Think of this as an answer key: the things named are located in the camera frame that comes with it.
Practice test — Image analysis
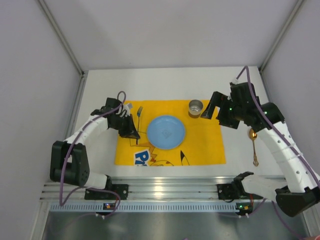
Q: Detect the yellow printed cloth mat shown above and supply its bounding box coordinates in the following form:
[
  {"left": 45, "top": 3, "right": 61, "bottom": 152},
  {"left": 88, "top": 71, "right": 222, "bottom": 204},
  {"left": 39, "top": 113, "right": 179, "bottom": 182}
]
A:
[{"left": 114, "top": 100, "right": 226, "bottom": 167}]

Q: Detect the aluminium table edge rail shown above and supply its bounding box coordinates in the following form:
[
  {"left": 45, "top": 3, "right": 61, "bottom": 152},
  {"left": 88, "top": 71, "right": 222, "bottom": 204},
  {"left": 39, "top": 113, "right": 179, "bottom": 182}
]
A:
[{"left": 39, "top": 176, "right": 311, "bottom": 202}]

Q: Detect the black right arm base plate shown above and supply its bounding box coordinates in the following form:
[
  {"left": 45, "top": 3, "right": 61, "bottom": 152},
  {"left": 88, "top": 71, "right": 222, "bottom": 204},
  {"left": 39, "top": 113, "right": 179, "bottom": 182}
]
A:
[{"left": 216, "top": 183, "right": 250, "bottom": 201}]

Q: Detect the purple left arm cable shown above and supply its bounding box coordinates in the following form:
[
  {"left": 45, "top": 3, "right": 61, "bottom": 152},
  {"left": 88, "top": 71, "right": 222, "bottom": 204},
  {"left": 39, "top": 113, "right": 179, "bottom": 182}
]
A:
[{"left": 59, "top": 91, "right": 127, "bottom": 218}]

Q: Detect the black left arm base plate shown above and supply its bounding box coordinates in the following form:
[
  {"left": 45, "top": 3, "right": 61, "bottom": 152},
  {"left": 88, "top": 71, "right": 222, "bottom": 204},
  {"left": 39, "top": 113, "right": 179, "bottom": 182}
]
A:
[{"left": 84, "top": 184, "right": 129, "bottom": 201}]

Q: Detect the perforated metal cable tray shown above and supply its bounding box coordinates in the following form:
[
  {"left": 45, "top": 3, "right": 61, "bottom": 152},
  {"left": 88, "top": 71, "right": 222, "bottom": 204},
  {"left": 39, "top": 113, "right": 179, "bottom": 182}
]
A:
[{"left": 49, "top": 201, "right": 253, "bottom": 213}]

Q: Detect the blue metal fork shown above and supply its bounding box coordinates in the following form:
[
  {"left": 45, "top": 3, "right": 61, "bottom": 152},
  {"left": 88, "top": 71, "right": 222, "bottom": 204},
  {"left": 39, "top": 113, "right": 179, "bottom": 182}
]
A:
[{"left": 136, "top": 106, "right": 143, "bottom": 132}]

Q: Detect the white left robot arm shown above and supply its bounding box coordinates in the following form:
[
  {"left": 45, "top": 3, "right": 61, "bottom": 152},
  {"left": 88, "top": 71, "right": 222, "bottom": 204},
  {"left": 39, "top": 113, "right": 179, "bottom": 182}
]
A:
[{"left": 49, "top": 97, "right": 140, "bottom": 190}]

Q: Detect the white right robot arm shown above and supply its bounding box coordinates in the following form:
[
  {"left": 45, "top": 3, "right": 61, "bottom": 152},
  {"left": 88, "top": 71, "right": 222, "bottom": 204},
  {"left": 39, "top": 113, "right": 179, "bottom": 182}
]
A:
[{"left": 201, "top": 82, "right": 320, "bottom": 217}]

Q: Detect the light blue plastic plate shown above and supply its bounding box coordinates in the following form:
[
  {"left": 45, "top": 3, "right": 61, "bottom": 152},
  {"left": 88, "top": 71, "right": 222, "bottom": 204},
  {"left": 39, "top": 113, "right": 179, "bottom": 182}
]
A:
[{"left": 146, "top": 115, "right": 186, "bottom": 150}]

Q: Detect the bronze metal spoon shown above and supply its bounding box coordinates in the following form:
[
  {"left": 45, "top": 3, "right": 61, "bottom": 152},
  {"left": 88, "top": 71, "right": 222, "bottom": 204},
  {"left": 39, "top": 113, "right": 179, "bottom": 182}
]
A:
[{"left": 248, "top": 128, "right": 259, "bottom": 167}]

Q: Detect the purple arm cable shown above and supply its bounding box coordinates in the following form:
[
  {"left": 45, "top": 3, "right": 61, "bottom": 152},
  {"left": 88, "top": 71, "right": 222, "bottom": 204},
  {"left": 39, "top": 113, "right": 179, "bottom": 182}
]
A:
[
  {"left": 234, "top": 65, "right": 320, "bottom": 240},
  {"left": 59, "top": 91, "right": 127, "bottom": 218}
]

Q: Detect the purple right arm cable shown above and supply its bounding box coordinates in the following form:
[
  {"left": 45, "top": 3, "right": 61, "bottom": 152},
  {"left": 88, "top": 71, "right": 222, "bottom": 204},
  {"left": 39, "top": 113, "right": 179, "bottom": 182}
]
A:
[{"left": 234, "top": 65, "right": 320, "bottom": 240}]

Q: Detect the steel cup with brown base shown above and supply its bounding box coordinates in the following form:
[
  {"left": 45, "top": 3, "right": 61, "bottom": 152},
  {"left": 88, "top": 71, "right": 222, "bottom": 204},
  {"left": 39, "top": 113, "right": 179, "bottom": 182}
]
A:
[{"left": 188, "top": 99, "right": 204, "bottom": 118}]

